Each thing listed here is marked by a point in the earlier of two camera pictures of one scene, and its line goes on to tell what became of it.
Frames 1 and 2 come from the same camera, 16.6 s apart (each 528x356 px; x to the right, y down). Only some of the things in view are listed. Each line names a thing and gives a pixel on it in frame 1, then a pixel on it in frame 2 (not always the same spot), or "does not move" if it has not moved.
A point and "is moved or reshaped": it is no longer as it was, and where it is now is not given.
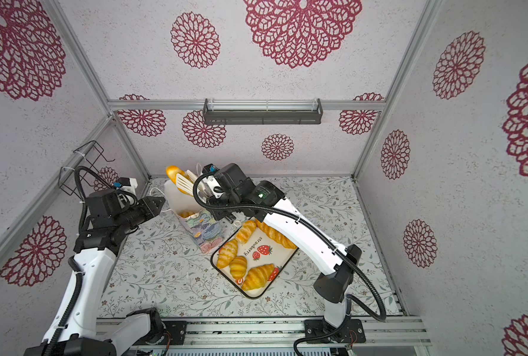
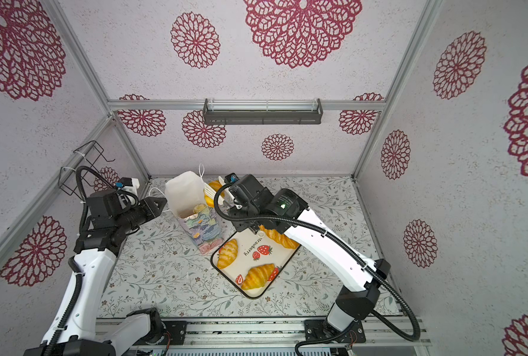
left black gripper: [146, 203] does not move
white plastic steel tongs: [185, 183] is moved or reshaped
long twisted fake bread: [276, 236] does not move
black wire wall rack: [70, 179] does not move
